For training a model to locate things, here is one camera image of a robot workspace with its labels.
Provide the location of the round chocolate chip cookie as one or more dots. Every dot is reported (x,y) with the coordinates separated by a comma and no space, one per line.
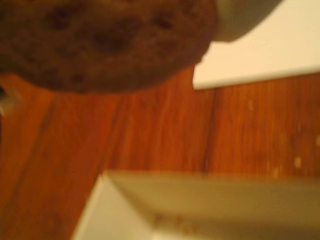
(100,45)

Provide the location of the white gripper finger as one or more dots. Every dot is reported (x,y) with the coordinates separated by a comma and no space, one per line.
(240,17)
(7,102)

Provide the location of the white cardboard box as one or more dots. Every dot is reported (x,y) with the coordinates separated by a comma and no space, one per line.
(200,200)

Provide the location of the white paper sheet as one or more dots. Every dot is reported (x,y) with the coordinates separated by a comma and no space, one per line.
(275,50)

